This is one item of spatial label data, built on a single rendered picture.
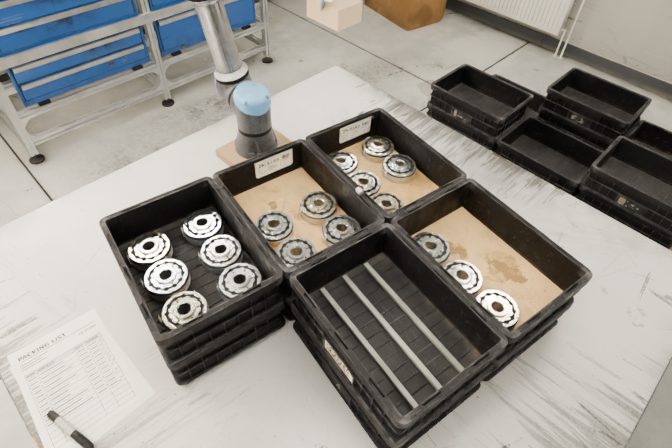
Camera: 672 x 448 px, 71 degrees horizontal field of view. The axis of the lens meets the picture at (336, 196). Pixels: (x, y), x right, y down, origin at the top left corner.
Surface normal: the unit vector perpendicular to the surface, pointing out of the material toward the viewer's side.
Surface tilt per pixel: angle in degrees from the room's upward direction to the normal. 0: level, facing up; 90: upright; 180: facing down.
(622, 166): 0
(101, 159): 0
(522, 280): 0
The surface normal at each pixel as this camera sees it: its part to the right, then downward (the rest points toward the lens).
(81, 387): 0.04, -0.70
